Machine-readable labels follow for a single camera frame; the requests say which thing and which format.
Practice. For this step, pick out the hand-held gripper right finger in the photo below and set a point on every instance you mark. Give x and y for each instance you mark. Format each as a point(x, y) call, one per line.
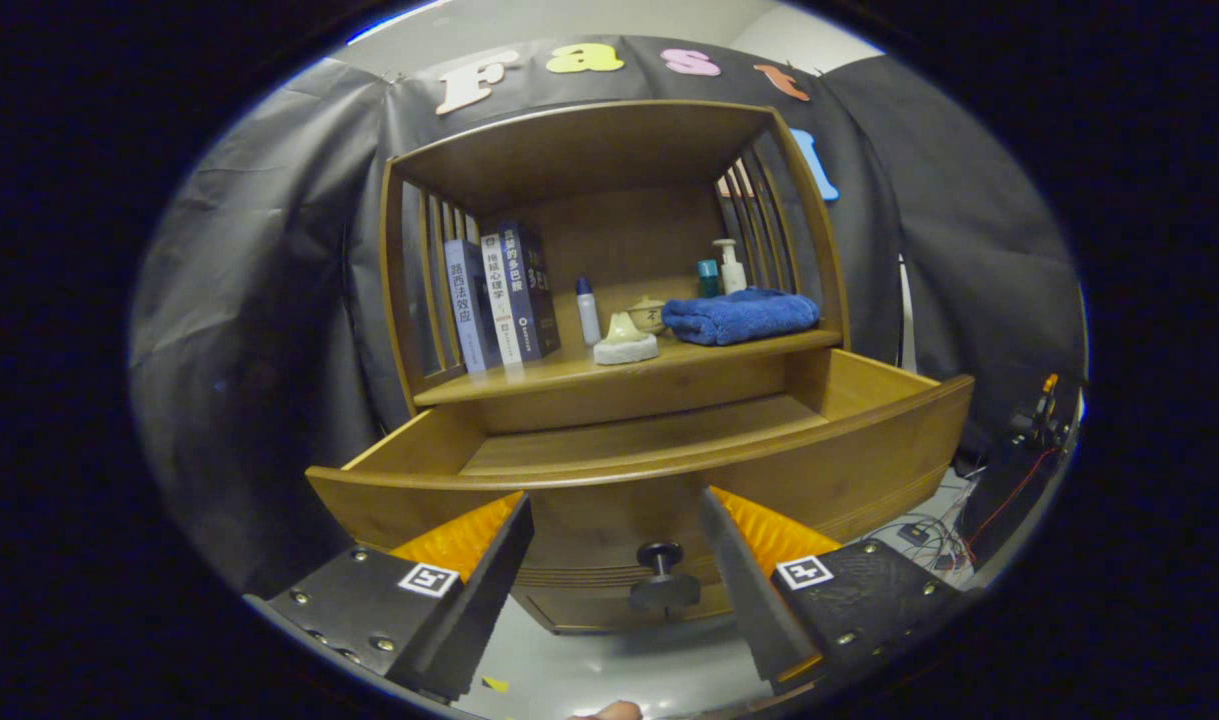
point(744, 600)

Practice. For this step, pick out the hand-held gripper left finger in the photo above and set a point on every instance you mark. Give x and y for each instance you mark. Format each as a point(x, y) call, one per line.
point(484, 610)

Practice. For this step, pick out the black drawer knob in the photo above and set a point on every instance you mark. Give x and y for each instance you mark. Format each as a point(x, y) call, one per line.
point(661, 555)

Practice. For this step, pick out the wooden drawer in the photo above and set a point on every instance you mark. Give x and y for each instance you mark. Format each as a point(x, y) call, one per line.
point(609, 520)

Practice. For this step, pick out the wooden countertop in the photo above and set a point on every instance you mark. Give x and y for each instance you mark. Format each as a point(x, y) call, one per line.
point(569, 370)

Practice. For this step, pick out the wooden cabinet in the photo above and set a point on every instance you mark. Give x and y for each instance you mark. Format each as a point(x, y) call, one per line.
point(619, 230)

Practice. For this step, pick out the yellow tape piece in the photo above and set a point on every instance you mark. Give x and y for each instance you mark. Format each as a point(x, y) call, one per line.
point(495, 684)

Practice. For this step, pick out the small black adapter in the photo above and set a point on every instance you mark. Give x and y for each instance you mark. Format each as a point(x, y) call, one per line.
point(914, 534)

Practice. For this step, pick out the blue folded towel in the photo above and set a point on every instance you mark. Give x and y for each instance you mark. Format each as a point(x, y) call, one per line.
point(739, 318)

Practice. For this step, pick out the black floor box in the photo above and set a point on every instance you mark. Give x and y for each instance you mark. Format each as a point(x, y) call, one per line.
point(1009, 490)

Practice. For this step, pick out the light blue book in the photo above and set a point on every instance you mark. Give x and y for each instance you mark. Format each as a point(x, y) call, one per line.
point(464, 310)

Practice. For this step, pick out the beige lidded tea cup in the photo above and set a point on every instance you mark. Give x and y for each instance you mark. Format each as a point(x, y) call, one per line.
point(652, 312)

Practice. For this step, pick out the white bottle blue cap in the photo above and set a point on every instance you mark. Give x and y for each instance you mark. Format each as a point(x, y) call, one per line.
point(588, 318)

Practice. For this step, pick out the white book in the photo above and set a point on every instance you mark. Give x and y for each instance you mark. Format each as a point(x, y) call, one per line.
point(499, 300)

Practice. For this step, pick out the teal bottle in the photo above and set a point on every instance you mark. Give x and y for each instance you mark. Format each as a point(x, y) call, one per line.
point(707, 280)

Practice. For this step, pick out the dark blue book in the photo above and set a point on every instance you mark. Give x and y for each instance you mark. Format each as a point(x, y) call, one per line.
point(534, 290)

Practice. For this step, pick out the white pump bottle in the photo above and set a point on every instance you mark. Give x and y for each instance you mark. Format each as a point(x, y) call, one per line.
point(733, 275)

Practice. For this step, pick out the black orange tool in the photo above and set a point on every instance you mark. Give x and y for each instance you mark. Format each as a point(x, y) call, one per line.
point(1041, 410)

